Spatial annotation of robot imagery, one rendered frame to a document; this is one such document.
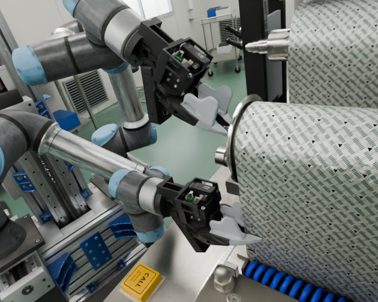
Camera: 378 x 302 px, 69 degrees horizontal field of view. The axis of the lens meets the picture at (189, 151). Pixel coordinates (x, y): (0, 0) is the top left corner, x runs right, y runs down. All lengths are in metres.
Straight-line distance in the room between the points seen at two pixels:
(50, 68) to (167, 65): 0.26
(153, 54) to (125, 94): 0.60
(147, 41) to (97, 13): 0.10
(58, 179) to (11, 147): 0.57
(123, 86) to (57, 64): 0.47
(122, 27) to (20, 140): 0.39
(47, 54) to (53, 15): 3.72
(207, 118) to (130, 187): 0.26
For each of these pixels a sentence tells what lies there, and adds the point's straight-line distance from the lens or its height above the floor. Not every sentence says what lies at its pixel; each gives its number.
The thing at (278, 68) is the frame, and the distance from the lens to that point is 0.82.
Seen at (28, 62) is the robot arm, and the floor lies 1.42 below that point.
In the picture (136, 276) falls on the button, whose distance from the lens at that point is 0.73.
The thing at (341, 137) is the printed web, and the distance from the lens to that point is 0.37.
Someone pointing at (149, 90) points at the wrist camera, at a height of 1.34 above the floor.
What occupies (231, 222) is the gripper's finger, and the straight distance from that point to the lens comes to 0.48.
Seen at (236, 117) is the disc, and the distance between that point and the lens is 0.41.
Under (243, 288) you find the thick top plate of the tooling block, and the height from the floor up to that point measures 1.03.
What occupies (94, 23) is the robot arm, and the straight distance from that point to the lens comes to 0.52.
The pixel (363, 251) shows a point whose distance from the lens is 0.45.
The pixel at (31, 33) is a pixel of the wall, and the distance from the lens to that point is 4.16.
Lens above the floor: 1.48
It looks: 31 degrees down
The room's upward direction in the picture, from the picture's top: 13 degrees counter-clockwise
